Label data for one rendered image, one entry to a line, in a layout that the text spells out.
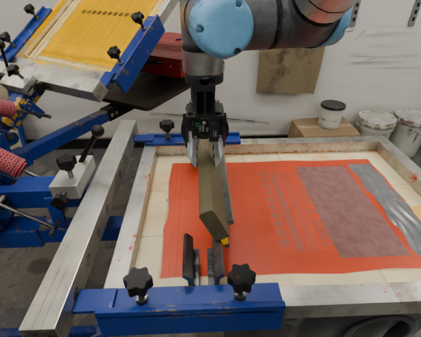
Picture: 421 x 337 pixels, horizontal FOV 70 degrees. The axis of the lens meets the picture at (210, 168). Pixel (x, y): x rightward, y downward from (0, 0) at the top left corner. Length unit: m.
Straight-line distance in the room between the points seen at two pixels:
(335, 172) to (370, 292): 0.43
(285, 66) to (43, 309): 2.48
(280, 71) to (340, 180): 1.88
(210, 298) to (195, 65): 0.39
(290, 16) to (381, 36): 2.58
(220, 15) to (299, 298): 0.45
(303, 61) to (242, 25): 2.32
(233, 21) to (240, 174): 0.55
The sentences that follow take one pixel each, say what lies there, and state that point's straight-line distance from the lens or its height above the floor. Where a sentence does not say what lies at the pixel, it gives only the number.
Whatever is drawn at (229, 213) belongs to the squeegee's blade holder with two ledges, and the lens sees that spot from 0.59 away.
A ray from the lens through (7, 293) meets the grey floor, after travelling 2.05.
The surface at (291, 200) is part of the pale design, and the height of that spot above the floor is 0.96.
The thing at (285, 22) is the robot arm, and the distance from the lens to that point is 0.45.
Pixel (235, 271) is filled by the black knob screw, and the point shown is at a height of 1.06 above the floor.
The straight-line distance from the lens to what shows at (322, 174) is 0.93.
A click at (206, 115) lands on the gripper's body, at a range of 0.54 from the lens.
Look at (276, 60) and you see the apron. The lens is 2.65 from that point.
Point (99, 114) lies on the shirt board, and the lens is 1.41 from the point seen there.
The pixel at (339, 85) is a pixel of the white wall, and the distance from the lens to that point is 2.99.
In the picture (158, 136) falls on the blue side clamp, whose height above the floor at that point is 1.00.
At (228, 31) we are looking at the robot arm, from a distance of 0.40.
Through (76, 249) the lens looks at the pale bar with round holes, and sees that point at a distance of 0.59.
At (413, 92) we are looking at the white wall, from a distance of 3.37.
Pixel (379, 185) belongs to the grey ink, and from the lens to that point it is 0.93.
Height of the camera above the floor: 1.45
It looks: 34 degrees down
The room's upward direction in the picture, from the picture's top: straight up
